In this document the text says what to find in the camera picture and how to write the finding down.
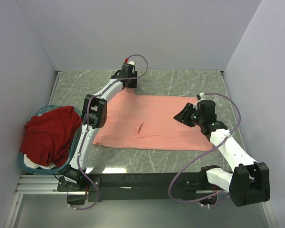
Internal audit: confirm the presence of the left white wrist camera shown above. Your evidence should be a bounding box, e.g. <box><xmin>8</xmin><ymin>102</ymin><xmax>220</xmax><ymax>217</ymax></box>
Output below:
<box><xmin>124</xmin><ymin>57</ymin><xmax>136</xmax><ymax>66</ymax></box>

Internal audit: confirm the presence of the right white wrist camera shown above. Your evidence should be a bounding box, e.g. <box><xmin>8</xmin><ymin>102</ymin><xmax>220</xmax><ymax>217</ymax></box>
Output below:
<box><xmin>196</xmin><ymin>93</ymin><xmax>206</xmax><ymax>102</ymax></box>

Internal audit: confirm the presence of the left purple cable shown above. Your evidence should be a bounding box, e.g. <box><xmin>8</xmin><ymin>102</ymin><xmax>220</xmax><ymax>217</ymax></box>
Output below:
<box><xmin>76</xmin><ymin>54</ymin><xmax>149</xmax><ymax>211</ymax></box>

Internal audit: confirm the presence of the white t shirt in basket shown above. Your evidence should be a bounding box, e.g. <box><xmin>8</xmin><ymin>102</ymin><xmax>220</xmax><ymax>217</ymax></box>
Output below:
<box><xmin>21</xmin><ymin>153</ymin><xmax>57</xmax><ymax>170</ymax></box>

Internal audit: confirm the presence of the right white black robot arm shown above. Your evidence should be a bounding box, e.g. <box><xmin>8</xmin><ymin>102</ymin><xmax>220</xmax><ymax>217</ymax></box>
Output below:
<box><xmin>174</xmin><ymin>100</ymin><xmax>270</xmax><ymax>207</ymax></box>

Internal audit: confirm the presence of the black base crossbar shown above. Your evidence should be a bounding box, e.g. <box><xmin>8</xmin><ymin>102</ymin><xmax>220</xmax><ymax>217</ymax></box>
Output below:
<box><xmin>57</xmin><ymin>172</ymin><xmax>228</xmax><ymax>206</ymax></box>

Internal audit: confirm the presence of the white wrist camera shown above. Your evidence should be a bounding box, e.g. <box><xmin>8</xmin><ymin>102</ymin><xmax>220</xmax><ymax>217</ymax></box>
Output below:
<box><xmin>124</xmin><ymin>57</ymin><xmax>136</xmax><ymax>66</ymax></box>
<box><xmin>196</xmin><ymin>93</ymin><xmax>206</xmax><ymax>102</ymax></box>

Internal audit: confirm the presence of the salmon pink t shirt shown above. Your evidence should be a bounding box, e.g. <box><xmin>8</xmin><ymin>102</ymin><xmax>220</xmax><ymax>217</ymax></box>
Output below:
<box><xmin>93</xmin><ymin>89</ymin><xmax>212</xmax><ymax>151</ymax></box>

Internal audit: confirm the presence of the aluminium frame rail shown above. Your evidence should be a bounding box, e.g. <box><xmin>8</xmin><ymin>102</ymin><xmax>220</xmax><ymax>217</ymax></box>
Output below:
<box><xmin>14</xmin><ymin>174</ymin><xmax>62</xmax><ymax>194</ymax></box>

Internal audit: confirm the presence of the red t shirt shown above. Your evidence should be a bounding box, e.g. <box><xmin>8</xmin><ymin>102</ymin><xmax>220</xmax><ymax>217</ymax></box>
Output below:
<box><xmin>20</xmin><ymin>106</ymin><xmax>83</xmax><ymax>168</ymax></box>

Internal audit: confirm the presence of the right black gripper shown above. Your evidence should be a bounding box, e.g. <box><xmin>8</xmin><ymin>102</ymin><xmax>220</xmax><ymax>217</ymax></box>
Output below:
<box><xmin>173</xmin><ymin>103</ymin><xmax>204</xmax><ymax>128</ymax></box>

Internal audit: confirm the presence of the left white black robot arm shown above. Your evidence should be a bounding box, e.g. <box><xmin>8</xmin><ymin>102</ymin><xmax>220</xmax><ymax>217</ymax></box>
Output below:
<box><xmin>64</xmin><ymin>60</ymin><xmax>137</xmax><ymax>191</ymax></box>

